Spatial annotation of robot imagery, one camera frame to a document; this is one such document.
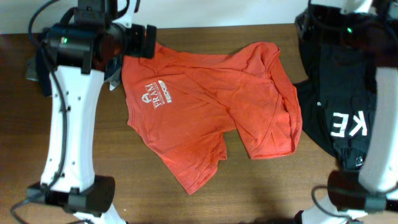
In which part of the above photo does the orange t-shirt with white print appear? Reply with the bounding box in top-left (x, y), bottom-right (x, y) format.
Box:
top-left (122, 42), bottom-right (302, 194)

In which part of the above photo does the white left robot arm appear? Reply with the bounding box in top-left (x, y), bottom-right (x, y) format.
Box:
top-left (25, 0), bottom-right (157, 223)

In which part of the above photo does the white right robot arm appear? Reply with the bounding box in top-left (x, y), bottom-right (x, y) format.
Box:
top-left (293, 1), bottom-right (397, 223)

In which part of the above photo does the folded navy blue garment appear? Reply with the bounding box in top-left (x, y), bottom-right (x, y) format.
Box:
top-left (35, 49), bottom-right (124, 97)

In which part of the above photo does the black t-shirt with white letters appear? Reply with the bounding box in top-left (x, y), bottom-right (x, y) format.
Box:
top-left (296, 41), bottom-right (377, 170)

